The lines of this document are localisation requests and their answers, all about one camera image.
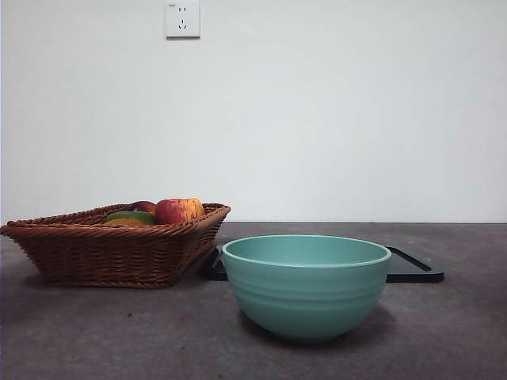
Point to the white wall socket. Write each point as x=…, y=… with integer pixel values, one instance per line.
x=182, y=23

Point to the dark teal rectangular tray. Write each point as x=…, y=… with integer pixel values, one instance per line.
x=416, y=273

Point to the red and yellow apple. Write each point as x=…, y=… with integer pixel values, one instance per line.
x=177, y=210

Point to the dark red round fruit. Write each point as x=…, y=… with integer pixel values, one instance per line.
x=142, y=206

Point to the green oval fruit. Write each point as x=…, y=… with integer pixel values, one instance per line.
x=132, y=216

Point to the brown wicker basket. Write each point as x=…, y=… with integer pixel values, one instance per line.
x=107, y=257

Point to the brown-yellow kiwi fruit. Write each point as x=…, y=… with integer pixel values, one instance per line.
x=124, y=223

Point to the teal ribbed bowl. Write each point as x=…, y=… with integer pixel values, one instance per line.
x=307, y=301

